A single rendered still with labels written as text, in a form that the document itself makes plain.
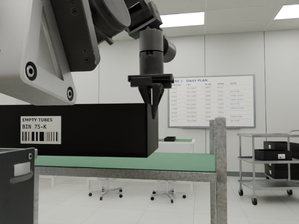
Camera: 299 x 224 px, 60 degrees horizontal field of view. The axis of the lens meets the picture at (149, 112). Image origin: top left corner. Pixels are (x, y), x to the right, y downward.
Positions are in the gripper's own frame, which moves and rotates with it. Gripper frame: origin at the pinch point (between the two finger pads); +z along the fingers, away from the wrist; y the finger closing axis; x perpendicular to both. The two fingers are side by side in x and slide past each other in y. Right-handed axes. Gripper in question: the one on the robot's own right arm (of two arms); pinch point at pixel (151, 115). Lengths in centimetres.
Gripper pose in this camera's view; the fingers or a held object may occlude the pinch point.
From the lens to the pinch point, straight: 60.7
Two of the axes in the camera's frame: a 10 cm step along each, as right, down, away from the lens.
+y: -9.9, 0.2, 1.6
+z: 0.1, 10.0, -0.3
